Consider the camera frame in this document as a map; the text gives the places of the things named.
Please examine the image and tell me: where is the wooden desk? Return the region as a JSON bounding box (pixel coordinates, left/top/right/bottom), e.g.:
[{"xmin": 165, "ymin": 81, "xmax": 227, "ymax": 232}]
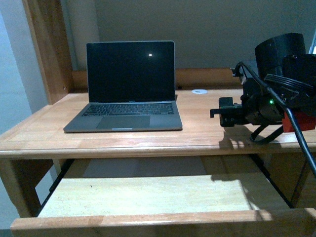
[{"xmin": 0, "ymin": 0, "xmax": 302, "ymax": 217}]

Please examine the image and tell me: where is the white cable grommet cap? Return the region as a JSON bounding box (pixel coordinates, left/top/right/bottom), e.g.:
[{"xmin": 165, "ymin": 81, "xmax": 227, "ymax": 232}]
[{"xmin": 192, "ymin": 89, "xmax": 207, "ymax": 94}]

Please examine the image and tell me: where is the wooden pull-out keyboard tray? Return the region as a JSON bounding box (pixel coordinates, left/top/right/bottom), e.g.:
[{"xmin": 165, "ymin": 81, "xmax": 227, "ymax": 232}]
[{"xmin": 11, "ymin": 156, "xmax": 316, "ymax": 237}]

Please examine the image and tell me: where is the grey open laptop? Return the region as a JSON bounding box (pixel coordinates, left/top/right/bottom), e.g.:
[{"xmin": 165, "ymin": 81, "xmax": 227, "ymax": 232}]
[{"xmin": 64, "ymin": 40, "xmax": 182, "ymax": 133}]

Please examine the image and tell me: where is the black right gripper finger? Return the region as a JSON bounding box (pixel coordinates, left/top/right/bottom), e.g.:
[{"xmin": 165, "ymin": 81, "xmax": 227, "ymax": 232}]
[{"xmin": 210, "ymin": 97, "xmax": 241, "ymax": 118}]

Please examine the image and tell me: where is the thick black cable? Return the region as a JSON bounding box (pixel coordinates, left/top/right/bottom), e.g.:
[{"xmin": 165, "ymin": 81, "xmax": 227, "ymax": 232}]
[{"xmin": 232, "ymin": 61, "xmax": 316, "ymax": 177}]

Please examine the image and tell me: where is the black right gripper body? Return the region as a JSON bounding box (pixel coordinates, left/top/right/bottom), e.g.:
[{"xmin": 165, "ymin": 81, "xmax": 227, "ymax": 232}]
[{"xmin": 219, "ymin": 78, "xmax": 284, "ymax": 128}]

